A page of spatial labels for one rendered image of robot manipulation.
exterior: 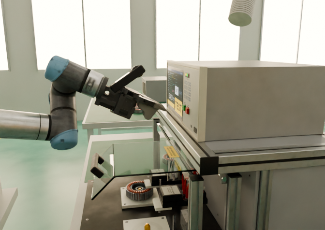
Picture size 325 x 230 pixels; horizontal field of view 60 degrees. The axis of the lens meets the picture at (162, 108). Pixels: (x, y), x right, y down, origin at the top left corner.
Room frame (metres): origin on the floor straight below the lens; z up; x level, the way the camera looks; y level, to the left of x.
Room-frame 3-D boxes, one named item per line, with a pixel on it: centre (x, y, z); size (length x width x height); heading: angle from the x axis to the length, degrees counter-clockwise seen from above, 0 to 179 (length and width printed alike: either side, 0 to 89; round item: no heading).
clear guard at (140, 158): (0.77, 0.03, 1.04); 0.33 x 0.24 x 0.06; 100
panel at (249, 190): (0.98, -0.18, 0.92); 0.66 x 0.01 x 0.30; 10
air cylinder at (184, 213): (0.84, -0.09, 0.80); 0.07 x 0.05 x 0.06; 10
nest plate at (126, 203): (1.05, 0.09, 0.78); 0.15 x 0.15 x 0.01; 10
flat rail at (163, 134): (0.95, -0.03, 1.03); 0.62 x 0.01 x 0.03; 10
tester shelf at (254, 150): (0.99, -0.24, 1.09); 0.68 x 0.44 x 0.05; 10
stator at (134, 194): (1.05, 0.09, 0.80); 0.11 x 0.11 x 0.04
